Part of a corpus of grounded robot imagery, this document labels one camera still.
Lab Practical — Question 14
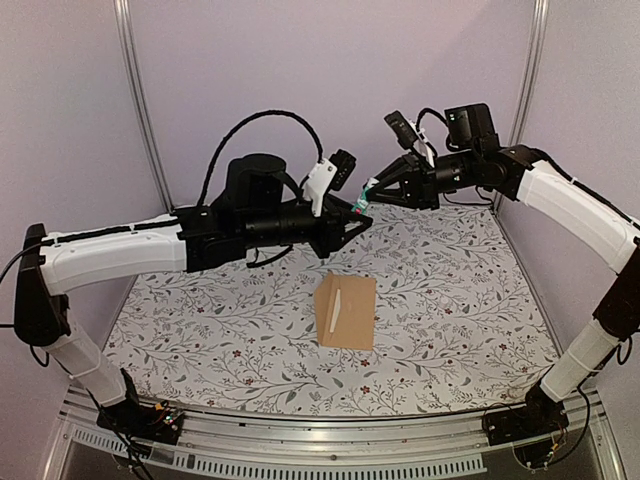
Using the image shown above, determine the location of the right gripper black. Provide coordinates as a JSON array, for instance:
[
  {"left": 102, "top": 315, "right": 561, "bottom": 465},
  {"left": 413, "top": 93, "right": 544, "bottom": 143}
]
[{"left": 365, "top": 148, "right": 480, "bottom": 210}]

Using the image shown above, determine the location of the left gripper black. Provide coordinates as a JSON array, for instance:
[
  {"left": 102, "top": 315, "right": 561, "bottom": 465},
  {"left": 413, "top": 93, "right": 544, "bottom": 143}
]
[{"left": 241, "top": 194, "right": 374, "bottom": 258}]

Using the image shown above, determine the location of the green white glue stick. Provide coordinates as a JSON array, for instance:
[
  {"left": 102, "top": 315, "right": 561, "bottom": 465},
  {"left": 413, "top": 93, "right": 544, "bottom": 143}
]
[{"left": 352, "top": 177, "right": 378, "bottom": 215}]

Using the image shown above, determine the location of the cream letter paper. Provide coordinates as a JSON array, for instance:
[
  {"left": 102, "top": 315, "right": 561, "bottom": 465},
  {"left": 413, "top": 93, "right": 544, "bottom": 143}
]
[{"left": 329, "top": 288, "right": 341, "bottom": 334}]

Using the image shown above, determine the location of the brown kraft envelope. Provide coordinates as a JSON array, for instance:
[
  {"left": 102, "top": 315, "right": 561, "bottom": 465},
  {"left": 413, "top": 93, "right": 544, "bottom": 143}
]
[{"left": 314, "top": 272, "right": 376, "bottom": 351}]

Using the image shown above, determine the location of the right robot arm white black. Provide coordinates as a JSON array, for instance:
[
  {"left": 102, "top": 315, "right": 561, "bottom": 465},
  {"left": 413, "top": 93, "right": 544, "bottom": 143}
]
[{"left": 365, "top": 103, "right": 639, "bottom": 436}]

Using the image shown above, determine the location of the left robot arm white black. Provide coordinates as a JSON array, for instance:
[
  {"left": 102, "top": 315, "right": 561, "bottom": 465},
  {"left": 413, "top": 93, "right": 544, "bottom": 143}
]
[{"left": 14, "top": 151, "right": 372, "bottom": 434}]

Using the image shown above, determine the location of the floral patterned table mat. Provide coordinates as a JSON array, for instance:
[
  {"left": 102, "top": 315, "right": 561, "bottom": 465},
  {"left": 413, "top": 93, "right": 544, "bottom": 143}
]
[{"left": 104, "top": 205, "right": 557, "bottom": 416}]

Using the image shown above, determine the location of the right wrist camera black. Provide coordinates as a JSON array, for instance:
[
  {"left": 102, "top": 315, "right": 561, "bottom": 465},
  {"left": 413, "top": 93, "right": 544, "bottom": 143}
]
[{"left": 384, "top": 110, "right": 419, "bottom": 150}]

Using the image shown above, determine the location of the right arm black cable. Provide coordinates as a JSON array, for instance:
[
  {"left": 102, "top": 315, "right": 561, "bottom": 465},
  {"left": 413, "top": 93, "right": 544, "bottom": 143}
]
[{"left": 415, "top": 107, "right": 451, "bottom": 151}]

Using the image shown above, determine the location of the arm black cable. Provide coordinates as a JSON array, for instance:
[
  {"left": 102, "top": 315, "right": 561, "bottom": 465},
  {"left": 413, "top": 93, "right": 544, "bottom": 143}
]
[
  {"left": 197, "top": 109, "right": 326, "bottom": 206},
  {"left": 415, "top": 107, "right": 451, "bottom": 151}
]

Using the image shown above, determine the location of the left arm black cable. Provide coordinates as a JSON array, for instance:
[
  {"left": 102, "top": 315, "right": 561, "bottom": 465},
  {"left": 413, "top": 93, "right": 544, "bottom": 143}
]
[{"left": 197, "top": 109, "right": 326, "bottom": 206}]

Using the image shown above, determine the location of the right aluminium frame post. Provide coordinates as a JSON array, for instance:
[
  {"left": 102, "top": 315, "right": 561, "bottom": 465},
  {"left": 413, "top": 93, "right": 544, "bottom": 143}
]
[{"left": 509, "top": 0, "right": 550, "bottom": 144}]

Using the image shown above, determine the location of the aluminium frame post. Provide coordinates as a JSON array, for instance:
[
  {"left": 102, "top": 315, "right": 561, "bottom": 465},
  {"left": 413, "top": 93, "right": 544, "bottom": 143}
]
[
  {"left": 113, "top": 0, "right": 175, "bottom": 212},
  {"left": 509, "top": 0, "right": 550, "bottom": 144}
]

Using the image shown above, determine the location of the aluminium front rail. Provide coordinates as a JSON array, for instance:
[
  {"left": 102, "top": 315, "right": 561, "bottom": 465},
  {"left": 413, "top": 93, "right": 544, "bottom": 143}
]
[{"left": 43, "top": 387, "right": 628, "bottom": 479}]

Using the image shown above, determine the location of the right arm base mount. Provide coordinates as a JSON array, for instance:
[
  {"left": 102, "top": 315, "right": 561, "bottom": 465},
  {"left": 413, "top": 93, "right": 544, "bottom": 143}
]
[{"left": 481, "top": 405, "right": 569, "bottom": 446}]

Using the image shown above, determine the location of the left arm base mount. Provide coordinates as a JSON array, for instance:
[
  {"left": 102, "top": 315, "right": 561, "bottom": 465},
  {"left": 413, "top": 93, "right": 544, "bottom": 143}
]
[{"left": 97, "top": 401, "right": 184, "bottom": 445}]

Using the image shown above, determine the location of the left aluminium frame post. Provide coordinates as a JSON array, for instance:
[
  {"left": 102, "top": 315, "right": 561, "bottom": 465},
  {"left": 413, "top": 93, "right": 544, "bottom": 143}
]
[{"left": 113, "top": 0, "right": 175, "bottom": 212}]

